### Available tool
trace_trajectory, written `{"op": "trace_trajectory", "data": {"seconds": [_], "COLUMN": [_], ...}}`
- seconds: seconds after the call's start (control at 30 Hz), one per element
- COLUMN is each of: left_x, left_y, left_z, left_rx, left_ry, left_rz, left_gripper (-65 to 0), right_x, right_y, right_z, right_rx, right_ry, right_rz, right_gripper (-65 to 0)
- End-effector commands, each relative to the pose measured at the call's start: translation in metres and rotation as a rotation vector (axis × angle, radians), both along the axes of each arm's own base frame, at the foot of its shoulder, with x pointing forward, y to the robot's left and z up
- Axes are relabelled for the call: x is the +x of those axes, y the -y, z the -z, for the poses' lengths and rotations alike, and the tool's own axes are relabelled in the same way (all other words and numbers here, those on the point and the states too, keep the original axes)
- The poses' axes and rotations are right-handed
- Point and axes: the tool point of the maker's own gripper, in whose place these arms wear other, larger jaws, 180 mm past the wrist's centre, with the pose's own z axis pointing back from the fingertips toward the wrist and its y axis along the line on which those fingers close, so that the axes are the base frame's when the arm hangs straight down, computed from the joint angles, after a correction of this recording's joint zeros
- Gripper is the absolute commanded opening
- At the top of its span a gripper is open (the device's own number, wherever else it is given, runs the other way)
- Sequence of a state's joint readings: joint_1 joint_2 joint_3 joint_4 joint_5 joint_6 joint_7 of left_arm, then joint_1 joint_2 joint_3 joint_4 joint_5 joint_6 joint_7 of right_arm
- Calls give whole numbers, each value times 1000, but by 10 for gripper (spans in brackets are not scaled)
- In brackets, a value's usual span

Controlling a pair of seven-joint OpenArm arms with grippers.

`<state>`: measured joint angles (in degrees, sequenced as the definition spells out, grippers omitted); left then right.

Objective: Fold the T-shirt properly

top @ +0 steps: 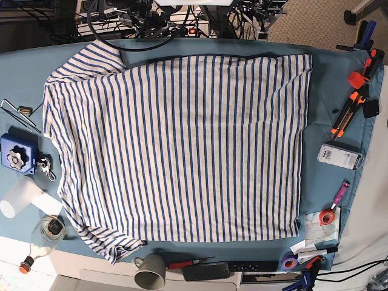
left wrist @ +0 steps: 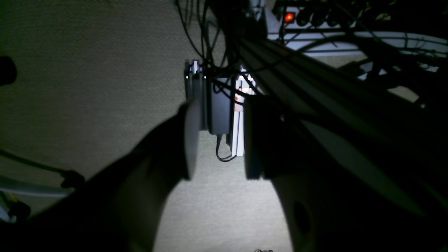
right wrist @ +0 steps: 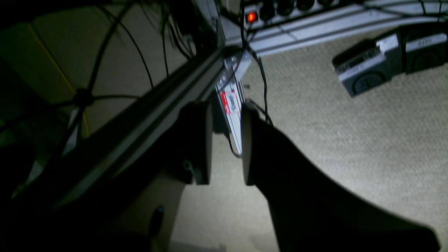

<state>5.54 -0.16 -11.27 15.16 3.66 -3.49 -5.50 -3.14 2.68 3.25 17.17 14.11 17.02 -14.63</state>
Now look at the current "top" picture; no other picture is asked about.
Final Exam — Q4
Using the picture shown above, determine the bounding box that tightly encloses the blue white striped T-shirt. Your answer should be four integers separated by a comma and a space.
42, 41, 313, 263

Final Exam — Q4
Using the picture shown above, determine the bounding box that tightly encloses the black power strip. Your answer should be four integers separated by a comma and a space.
92, 19, 212, 39

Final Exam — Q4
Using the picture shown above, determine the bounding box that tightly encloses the black smartphone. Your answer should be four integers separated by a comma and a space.
181, 262, 230, 282

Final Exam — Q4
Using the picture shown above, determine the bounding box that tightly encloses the clear plastic screw box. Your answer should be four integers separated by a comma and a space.
317, 143, 364, 170

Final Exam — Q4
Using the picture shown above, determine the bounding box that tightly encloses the grey ceramic mug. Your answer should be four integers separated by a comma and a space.
133, 253, 166, 290

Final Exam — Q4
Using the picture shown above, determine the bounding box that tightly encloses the printed paper map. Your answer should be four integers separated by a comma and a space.
290, 207, 341, 255

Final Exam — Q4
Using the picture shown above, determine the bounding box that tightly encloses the purple tape roll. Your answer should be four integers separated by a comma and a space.
281, 255, 299, 272

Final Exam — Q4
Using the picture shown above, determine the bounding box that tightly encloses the red tape roll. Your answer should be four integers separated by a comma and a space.
319, 209, 335, 226

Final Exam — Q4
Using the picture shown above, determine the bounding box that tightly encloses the purple glue tube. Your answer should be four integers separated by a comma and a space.
330, 180, 350, 210

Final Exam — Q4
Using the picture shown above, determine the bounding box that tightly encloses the clear glass bottle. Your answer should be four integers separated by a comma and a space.
19, 215, 65, 274

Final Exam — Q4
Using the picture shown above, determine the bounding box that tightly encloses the orange black utility knife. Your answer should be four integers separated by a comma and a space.
330, 90, 366, 140

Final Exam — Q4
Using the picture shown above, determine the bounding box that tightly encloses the black marker pen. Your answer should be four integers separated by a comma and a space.
296, 247, 338, 259

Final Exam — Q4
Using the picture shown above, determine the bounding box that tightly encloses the blue black bar clamp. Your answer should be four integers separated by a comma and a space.
282, 256, 323, 291

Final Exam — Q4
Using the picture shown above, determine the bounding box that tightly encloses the blue box with knob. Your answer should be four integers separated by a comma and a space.
1, 133, 38, 175

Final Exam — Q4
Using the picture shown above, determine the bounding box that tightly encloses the orange black clamp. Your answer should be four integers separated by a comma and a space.
347, 48, 385, 89

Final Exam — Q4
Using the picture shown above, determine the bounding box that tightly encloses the frosted plastic cup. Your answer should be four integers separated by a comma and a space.
1, 176, 44, 218

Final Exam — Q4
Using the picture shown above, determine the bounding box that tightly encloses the small black square block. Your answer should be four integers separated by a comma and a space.
363, 99, 380, 119

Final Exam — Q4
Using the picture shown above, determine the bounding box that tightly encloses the metal hex key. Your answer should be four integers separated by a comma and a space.
1, 99, 41, 134

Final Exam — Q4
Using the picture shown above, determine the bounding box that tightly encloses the blue clamp at top right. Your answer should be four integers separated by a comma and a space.
336, 21, 376, 52

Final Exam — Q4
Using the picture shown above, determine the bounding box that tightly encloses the red handled screwdriver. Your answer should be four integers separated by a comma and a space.
167, 256, 213, 270

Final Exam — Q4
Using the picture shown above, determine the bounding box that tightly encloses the metal key ring clip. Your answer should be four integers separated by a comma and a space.
37, 158, 56, 182

